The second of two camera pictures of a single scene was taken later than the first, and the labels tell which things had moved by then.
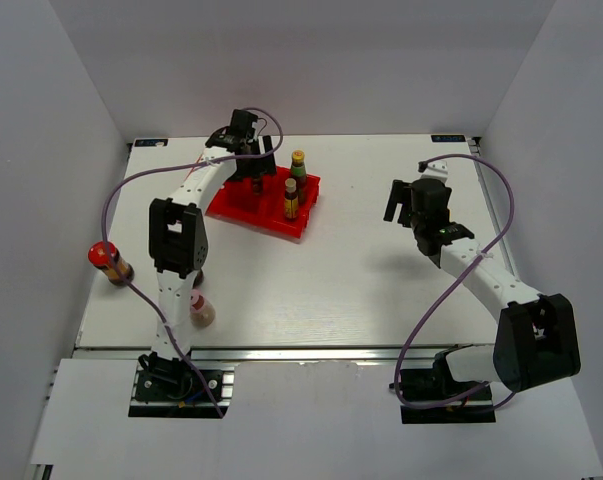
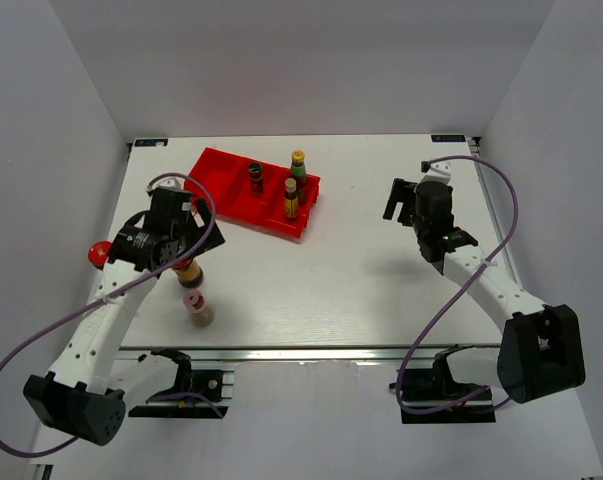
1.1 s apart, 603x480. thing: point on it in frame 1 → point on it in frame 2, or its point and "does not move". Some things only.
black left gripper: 261,166 → 205,217
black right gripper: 401,193 does not move
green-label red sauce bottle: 298,172 does not move
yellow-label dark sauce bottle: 291,202 does not move
